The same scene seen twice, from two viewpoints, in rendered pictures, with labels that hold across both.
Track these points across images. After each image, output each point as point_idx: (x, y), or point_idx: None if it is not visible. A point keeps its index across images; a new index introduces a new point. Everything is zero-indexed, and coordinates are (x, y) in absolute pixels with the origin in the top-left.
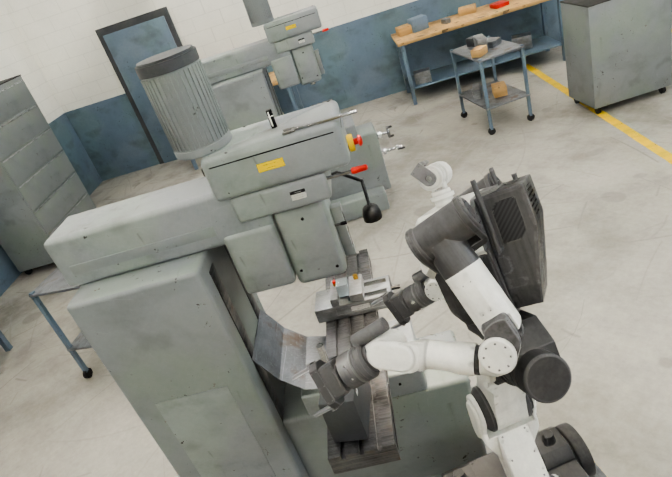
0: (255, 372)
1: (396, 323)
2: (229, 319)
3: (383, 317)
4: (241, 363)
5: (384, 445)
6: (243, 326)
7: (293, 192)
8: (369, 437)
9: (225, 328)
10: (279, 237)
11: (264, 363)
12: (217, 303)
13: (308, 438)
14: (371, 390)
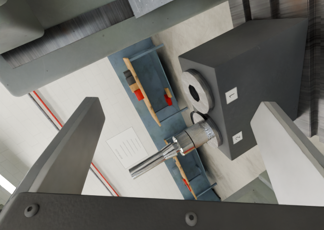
0: (151, 17)
1: (286, 138)
2: (79, 48)
3: None
4: (131, 44)
5: (323, 142)
6: (94, 10)
7: None
8: (298, 117)
9: (87, 63)
10: None
11: (149, 1)
12: (55, 70)
13: None
14: (312, 13)
